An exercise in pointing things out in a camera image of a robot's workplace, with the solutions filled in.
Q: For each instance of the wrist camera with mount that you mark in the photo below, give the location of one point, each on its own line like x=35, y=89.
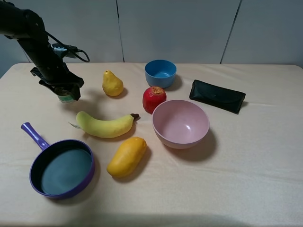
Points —
x=62, y=51

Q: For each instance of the small silver tin can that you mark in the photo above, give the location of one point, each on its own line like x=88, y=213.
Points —
x=63, y=95

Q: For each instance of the purple frying pan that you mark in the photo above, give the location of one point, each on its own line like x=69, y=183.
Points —
x=62, y=169

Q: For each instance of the red pomegranate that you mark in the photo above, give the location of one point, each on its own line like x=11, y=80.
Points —
x=152, y=97

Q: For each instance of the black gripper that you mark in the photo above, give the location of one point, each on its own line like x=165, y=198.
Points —
x=58, y=76

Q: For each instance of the blue plastic bowl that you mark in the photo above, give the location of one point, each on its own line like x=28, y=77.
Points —
x=160, y=73

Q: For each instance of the yellow mango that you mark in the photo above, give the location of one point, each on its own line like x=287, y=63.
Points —
x=127, y=157

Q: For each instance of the black glasses case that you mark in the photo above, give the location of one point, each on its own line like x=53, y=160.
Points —
x=226, y=99

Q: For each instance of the yellow banana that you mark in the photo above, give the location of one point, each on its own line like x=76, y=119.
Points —
x=104, y=129

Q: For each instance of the yellow pear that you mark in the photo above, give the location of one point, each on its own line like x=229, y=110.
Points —
x=112, y=85

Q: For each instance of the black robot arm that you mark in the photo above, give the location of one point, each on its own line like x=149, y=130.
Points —
x=45, y=51

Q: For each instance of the pink plastic bowl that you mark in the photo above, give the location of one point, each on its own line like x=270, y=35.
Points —
x=180, y=124

